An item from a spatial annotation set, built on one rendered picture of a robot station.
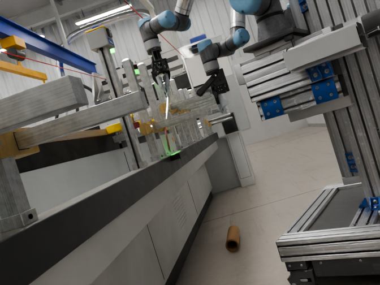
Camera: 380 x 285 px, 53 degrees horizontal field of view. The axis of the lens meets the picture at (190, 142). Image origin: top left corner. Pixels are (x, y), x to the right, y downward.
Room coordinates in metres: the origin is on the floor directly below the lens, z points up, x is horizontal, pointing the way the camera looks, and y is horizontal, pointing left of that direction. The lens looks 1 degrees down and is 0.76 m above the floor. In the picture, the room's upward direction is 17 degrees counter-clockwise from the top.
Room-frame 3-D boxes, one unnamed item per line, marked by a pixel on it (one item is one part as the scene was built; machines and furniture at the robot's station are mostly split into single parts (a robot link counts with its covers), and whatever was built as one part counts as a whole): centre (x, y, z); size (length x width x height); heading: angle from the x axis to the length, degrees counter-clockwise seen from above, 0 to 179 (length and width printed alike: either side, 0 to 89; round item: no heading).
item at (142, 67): (1.88, 0.11, 0.93); 0.03 x 0.03 x 0.48; 81
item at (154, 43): (1.84, 0.03, 1.23); 0.08 x 0.08 x 0.05
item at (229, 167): (4.82, 0.18, 0.95); 1.65 x 0.70 x 1.90; 81
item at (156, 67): (1.83, 0.03, 1.15); 0.09 x 0.08 x 0.12; 11
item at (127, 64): (1.63, 0.16, 0.91); 0.03 x 0.03 x 0.48; 81
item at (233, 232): (2.45, -0.08, 0.04); 0.30 x 0.08 x 0.08; 171
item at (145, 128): (1.65, 0.15, 0.84); 0.13 x 0.06 x 0.05; 171
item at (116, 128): (1.69, 0.30, 0.85); 0.08 x 0.08 x 0.11
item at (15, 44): (6.44, 2.35, 2.95); 0.34 x 0.26 x 0.49; 175
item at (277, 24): (1.60, -0.48, 1.09); 0.15 x 0.15 x 0.10
